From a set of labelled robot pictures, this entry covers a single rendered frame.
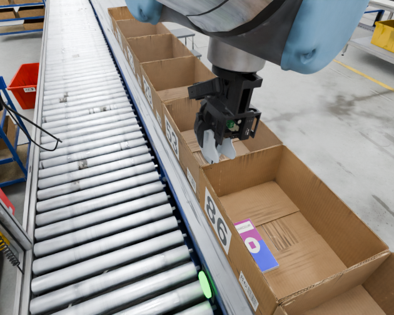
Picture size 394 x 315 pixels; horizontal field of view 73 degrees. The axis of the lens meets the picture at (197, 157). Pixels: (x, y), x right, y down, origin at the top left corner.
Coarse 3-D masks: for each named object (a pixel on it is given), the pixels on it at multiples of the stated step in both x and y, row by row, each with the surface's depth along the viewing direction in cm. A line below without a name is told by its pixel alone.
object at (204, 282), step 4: (200, 272) 76; (200, 276) 75; (204, 276) 74; (200, 280) 76; (204, 280) 73; (204, 284) 73; (208, 284) 73; (204, 288) 74; (208, 288) 72; (204, 292) 75; (208, 292) 72; (208, 296) 73
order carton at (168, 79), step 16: (144, 64) 132; (160, 64) 135; (176, 64) 139; (192, 64) 142; (160, 80) 141; (176, 80) 144; (192, 80) 147; (160, 96) 139; (176, 96) 139; (160, 112) 112
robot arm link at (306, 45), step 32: (160, 0) 14; (192, 0) 13; (224, 0) 14; (256, 0) 14; (288, 0) 15; (320, 0) 14; (352, 0) 17; (224, 32) 17; (256, 32) 17; (288, 32) 16; (320, 32) 16; (352, 32) 20; (288, 64) 19; (320, 64) 19
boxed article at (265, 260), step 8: (240, 224) 80; (248, 224) 80; (240, 232) 78; (248, 232) 78; (256, 232) 78; (248, 240) 76; (256, 240) 76; (248, 248) 74; (256, 248) 74; (264, 248) 74; (256, 256) 72; (264, 256) 72; (272, 256) 72; (264, 264) 70; (272, 264) 70; (264, 272) 70
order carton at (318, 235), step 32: (256, 160) 84; (288, 160) 84; (224, 192) 89; (256, 192) 91; (288, 192) 89; (320, 192) 74; (256, 224) 81; (288, 224) 82; (320, 224) 77; (352, 224) 66; (288, 256) 73; (320, 256) 73; (352, 256) 69; (256, 288) 58; (288, 288) 67
